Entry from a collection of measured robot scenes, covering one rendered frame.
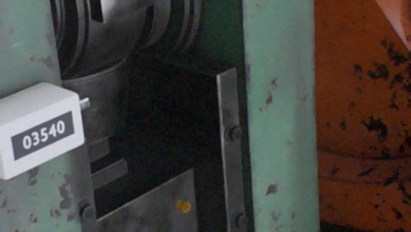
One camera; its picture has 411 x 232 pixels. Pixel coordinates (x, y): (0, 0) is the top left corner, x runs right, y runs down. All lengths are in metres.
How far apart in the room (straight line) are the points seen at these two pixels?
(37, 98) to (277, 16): 0.29
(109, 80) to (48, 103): 0.19
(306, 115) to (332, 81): 0.22
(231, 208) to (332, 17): 0.31
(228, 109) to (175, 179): 0.08
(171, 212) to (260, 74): 0.15
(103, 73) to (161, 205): 0.14
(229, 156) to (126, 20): 0.17
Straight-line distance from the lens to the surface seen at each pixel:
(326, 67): 1.19
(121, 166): 0.93
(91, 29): 0.81
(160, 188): 0.91
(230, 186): 0.93
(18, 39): 0.71
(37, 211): 0.76
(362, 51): 1.15
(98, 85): 0.86
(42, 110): 0.68
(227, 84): 0.89
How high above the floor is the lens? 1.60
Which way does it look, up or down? 24 degrees down
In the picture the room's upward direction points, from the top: 6 degrees counter-clockwise
